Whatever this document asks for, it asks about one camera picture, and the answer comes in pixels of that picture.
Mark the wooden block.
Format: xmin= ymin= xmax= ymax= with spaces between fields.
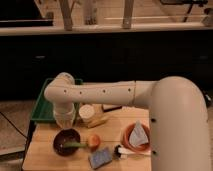
xmin=83 ymin=111 xmax=109 ymax=128

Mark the grey folded cloth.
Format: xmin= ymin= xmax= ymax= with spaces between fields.
xmin=129 ymin=121 xmax=149 ymax=147

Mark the green tray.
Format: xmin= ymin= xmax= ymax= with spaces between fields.
xmin=30 ymin=77 xmax=84 ymax=124

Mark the dark purple bowl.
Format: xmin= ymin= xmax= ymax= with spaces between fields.
xmin=53 ymin=129 xmax=81 ymax=156

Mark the green spoon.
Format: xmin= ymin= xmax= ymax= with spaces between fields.
xmin=62 ymin=142 xmax=87 ymax=148

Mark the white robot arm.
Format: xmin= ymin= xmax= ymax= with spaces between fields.
xmin=44 ymin=73 xmax=212 ymax=171

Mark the orange bowl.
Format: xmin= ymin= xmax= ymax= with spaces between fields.
xmin=121 ymin=123 xmax=150 ymax=153

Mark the black and white brush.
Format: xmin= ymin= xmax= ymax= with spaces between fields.
xmin=113 ymin=145 xmax=152 ymax=159

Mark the blue sponge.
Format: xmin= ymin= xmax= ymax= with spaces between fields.
xmin=88 ymin=147 xmax=112 ymax=169

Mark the white cup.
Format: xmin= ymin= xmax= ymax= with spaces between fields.
xmin=79 ymin=104 xmax=95 ymax=122

